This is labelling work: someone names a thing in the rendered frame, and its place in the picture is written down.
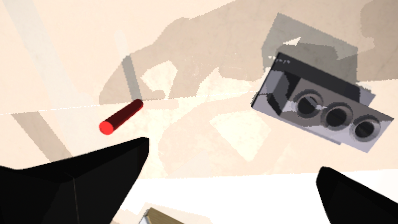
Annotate red peg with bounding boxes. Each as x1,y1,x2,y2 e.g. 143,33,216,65
99,99,144,135

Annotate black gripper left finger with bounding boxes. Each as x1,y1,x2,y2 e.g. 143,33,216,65
0,137,150,224

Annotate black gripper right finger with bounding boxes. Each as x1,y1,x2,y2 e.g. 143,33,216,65
315,166,398,224

